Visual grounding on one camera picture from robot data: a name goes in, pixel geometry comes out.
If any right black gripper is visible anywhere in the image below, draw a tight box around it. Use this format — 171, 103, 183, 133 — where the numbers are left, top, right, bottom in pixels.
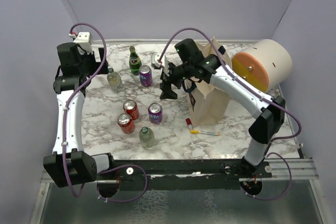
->
159, 62, 193, 100

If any purple soda can front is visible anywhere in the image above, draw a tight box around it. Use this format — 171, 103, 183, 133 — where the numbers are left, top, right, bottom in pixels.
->
148, 103, 163, 124

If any purple soda can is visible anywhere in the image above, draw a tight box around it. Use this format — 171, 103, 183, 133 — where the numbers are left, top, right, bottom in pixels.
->
148, 103, 163, 124
139, 65, 152, 87

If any green glass bottle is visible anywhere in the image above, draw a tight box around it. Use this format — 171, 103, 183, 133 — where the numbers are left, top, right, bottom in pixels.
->
129, 46, 142, 76

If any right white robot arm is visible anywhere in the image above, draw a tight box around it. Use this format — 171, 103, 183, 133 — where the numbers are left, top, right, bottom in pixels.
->
152, 38, 285, 177

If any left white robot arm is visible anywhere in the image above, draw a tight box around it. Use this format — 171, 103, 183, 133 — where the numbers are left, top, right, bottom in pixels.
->
43, 42, 116, 188

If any clear bottle rear left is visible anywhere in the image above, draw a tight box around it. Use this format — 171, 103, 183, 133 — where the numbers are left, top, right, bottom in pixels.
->
107, 68, 123, 93

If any clear bottle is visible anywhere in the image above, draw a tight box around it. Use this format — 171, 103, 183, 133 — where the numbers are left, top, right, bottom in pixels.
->
139, 126, 155, 148
107, 68, 123, 93

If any red capped small tube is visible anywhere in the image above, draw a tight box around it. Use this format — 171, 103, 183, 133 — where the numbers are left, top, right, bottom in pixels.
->
185, 118, 193, 130

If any red soda can rear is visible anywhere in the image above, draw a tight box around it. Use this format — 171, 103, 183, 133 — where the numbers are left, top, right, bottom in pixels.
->
123, 100, 140, 120

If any red soda can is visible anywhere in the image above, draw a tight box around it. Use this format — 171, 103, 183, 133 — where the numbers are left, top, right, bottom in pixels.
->
117, 113, 135, 134
123, 100, 140, 120

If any yellow white pen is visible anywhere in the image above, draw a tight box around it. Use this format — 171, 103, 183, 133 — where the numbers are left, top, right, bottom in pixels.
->
190, 130, 220, 136

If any clear bottle front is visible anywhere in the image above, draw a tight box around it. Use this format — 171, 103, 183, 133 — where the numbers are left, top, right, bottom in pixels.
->
139, 126, 155, 148

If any red soda can front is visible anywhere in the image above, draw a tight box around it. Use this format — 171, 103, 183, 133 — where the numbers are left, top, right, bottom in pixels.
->
117, 113, 135, 134

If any cream cylinder orange yellow face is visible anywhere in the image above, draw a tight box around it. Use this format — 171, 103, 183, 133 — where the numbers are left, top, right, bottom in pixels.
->
232, 39, 292, 93

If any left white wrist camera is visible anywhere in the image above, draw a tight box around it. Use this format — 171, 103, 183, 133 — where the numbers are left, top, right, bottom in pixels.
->
73, 32, 93, 53

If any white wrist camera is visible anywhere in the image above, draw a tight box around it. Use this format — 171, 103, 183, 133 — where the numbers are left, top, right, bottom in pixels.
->
73, 32, 93, 53
151, 54, 170, 76

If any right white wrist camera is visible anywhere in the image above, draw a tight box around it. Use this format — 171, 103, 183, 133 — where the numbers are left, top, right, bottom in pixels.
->
151, 54, 170, 76

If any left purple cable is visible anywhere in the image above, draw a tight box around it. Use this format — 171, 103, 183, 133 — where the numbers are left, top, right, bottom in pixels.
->
61, 23, 149, 204

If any purple cable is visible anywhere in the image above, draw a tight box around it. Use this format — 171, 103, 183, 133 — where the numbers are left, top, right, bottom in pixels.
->
157, 27, 302, 200
61, 23, 149, 204

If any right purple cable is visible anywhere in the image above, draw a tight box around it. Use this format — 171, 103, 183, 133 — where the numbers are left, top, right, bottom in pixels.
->
157, 27, 302, 200

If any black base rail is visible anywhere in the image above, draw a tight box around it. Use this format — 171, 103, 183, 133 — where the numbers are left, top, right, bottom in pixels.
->
98, 159, 271, 191

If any aluminium frame rail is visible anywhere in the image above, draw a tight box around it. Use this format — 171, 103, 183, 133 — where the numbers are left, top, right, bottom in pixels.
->
40, 157, 320, 183

